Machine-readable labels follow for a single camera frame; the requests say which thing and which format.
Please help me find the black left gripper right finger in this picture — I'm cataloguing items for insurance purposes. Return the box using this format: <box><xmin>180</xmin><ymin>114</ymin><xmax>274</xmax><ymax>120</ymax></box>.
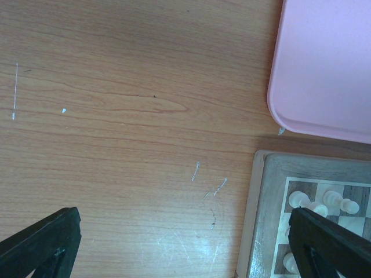
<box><xmin>289</xmin><ymin>208</ymin><xmax>370</xmax><ymax>277</ymax></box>

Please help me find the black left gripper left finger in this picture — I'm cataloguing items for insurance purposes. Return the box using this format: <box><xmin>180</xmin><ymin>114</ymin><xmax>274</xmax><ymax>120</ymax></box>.
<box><xmin>1</xmin><ymin>207</ymin><xmax>82</xmax><ymax>277</ymax></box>

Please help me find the white chess pawn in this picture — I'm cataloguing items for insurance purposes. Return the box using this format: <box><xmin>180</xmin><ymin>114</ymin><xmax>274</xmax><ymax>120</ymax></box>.
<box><xmin>322</xmin><ymin>191</ymin><xmax>359</xmax><ymax>214</ymax></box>

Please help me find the white chess rook piece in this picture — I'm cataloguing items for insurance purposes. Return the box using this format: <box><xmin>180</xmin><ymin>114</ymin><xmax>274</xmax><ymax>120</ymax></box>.
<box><xmin>289</xmin><ymin>191</ymin><xmax>328</xmax><ymax>218</ymax></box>
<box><xmin>283</xmin><ymin>253</ymin><xmax>299</xmax><ymax>275</ymax></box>

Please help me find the wooden chess board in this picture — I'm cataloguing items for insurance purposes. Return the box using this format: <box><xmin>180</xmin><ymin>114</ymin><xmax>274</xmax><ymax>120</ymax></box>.
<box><xmin>235</xmin><ymin>150</ymin><xmax>370</xmax><ymax>277</ymax></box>

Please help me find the pink plastic tray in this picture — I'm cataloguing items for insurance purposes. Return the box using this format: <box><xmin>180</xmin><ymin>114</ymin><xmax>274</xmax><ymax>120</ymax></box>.
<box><xmin>267</xmin><ymin>1</ymin><xmax>370</xmax><ymax>144</ymax></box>

